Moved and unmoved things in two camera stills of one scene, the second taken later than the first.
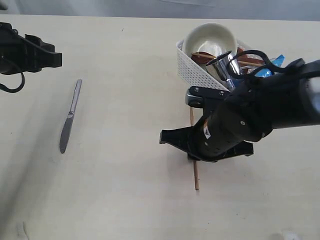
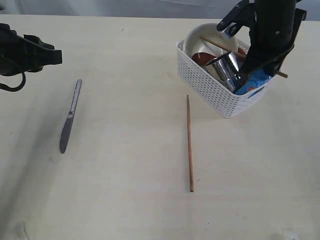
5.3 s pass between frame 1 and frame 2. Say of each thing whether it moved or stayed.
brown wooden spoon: stayed
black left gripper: stayed
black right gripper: moved
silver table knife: stayed
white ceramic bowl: stayed
